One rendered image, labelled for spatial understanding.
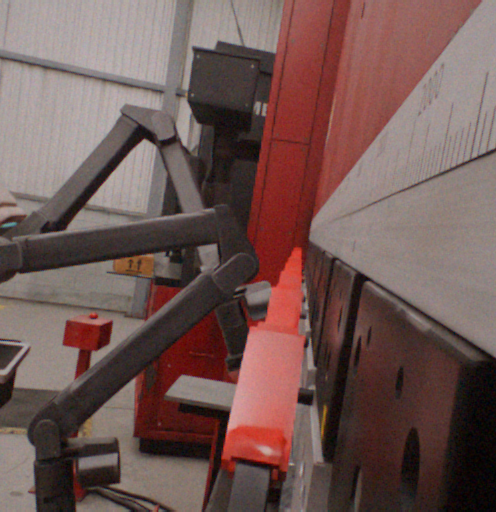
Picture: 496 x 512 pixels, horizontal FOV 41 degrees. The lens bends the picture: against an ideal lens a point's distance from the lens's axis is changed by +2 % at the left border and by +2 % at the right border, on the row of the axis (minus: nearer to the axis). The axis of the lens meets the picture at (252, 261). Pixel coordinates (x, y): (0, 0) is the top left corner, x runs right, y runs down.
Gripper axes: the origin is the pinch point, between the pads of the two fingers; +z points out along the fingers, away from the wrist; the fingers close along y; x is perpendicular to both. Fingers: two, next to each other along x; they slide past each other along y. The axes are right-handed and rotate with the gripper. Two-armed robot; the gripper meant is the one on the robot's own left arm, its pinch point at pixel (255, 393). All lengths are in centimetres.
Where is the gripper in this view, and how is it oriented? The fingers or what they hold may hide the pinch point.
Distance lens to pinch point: 137.6
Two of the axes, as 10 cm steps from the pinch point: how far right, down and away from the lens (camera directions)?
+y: 0.8, -0.4, 10.0
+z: 3.1, 9.5, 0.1
